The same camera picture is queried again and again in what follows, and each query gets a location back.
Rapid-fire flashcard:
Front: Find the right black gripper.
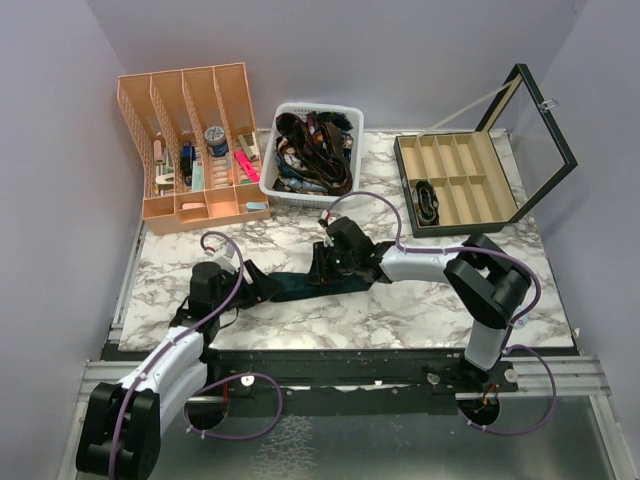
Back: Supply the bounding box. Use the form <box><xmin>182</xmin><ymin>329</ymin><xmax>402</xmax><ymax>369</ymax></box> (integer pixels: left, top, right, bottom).
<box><xmin>307</xmin><ymin>240</ymin><xmax>358</xmax><ymax>284</ymax></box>

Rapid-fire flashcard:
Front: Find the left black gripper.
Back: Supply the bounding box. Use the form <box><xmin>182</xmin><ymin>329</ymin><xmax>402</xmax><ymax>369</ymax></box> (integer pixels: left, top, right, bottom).
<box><xmin>214</xmin><ymin>259</ymin><xmax>284</xmax><ymax>314</ymax></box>

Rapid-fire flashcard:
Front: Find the dark green tie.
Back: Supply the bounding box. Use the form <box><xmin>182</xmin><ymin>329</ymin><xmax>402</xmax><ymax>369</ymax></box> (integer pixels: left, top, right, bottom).
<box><xmin>268</xmin><ymin>272</ymin><xmax>371</xmax><ymax>302</ymax></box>

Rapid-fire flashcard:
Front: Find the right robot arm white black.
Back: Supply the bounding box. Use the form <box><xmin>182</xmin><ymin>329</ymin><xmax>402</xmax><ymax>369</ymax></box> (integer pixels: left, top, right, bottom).
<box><xmin>307</xmin><ymin>217</ymin><xmax>533</xmax><ymax>391</ymax></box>

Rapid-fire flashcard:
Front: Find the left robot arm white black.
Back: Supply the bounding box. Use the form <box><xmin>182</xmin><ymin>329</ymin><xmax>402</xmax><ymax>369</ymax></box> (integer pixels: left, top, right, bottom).
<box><xmin>75</xmin><ymin>260</ymin><xmax>284</xmax><ymax>479</ymax></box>

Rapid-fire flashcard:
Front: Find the pile of patterned ties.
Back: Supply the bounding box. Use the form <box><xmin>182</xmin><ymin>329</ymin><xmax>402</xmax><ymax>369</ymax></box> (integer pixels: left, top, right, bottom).
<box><xmin>274</xmin><ymin>111</ymin><xmax>354</xmax><ymax>196</ymax></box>

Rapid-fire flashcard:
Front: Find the light blue eraser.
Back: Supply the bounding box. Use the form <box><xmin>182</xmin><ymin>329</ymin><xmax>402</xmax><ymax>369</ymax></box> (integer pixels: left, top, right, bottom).
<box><xmin>246</xmin><ymin>202</ymin><xmax>268</xmax><ymax>212</ymax></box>

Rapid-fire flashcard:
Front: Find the pink highlighter marker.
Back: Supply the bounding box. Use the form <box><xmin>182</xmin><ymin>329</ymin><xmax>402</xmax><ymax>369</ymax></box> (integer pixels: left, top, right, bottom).
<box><xmin>234</xmin><ymin>151</ymin><xmax>260</xmax><ymax>183</ymax></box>

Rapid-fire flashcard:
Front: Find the white plastic basket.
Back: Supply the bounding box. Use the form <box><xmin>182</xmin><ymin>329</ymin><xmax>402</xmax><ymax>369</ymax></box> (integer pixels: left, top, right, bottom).
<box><xmin>259</xmin><ymin>102</ymin><xmax>364</xmax><ymax>208</ymax></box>

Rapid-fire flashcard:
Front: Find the rolled patterned tie in box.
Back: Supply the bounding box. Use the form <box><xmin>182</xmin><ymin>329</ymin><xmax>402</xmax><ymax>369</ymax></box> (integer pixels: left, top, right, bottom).
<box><xmin>411</xmin><ymin>180</ymin><xmax>439</xmax><ymax>227</ymax></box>

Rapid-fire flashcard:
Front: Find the blue round tin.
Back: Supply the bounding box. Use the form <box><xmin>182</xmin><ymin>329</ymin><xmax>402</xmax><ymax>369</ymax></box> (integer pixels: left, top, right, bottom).
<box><xmin>204</xmin><ymin>125</ymin><xmax>229</xmax><ymax>158</ymax></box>

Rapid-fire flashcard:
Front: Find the orange desk file organizer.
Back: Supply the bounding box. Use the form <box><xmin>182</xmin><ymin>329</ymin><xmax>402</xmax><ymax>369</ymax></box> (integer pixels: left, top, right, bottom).
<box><xmin>117</xmin><ymin>62</ymin><xmax>270</xmax><ymax>235</ymax></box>

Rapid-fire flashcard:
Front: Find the black tie storage box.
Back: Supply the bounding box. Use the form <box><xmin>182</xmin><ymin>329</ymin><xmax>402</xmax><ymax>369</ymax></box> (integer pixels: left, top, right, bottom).
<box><xmin>394</xmin><ymin>63</ymin><xmax>578</xmax><ymax>238</ymax></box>

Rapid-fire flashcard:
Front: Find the light blue scissors package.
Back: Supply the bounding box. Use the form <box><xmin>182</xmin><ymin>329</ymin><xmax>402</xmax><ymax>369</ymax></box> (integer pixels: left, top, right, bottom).
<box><xmin>513</xmin><ymin>315</ymin><xmax>529</xmax><ymax>330</ymax></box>

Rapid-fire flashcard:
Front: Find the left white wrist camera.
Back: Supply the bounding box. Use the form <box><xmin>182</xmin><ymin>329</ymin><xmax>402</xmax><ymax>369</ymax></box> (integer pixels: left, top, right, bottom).
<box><xmin>207</xmin><ymin>244</ymin><xmax>237</xmax><ymax>274</ymax></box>

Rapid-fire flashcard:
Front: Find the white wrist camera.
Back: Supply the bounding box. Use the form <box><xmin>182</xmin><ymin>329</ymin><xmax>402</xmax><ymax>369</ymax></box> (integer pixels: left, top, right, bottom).
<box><xmin>207</xmin><ymin>244</ymin><xmax>237</xmax><ymax>274</ymax></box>
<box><xmin>318</xmin><ymin>210</ymin><xmax>338</xmax><ymax>248</ymax></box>

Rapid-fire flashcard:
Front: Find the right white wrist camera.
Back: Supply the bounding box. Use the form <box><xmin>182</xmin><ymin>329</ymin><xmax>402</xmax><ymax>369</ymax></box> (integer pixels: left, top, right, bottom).
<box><xmin>318</xmin><ymin>210</ymin><xmax>338</xmax><ymax>248</ymax></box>

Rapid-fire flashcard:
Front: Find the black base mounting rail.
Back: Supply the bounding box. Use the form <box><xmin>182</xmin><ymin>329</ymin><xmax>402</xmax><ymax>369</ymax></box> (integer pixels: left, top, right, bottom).
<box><xmin>192</xmin><ymin>349</ymin><xmax>518</xmax><ymax>417</ymax></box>

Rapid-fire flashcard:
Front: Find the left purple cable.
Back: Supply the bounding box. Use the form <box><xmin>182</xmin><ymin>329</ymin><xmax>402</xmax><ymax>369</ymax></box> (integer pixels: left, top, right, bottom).
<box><xmin>106</xmin><ymin>230</ymin><xmax>283</xmax><ymax>480</ymax></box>

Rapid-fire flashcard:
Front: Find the purple cable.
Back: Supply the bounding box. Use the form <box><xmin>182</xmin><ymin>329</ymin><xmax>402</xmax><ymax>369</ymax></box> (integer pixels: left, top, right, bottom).
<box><xmin>319</xmin><ymin>191</ymin><xmax>560</xmax><ymax>436</ymax></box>
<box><xmin>106</xmin><ymin>230</ymin><xmax>283</xmax><ymax>480</ymax></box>

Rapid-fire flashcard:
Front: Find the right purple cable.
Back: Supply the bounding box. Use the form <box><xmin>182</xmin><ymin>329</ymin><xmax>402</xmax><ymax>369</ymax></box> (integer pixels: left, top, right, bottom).
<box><xmin>319</xmin><ymin>191</ymin><xmax>560</xmax><ymax>436</ymax></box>

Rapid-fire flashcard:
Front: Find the aluminium frame rail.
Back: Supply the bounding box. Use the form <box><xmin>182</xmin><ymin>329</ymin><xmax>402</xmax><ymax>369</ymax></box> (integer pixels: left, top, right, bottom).
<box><xmin>78</xmin><ymin>356</ymin><xmax>612</xmax><ymax>402</ymax></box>

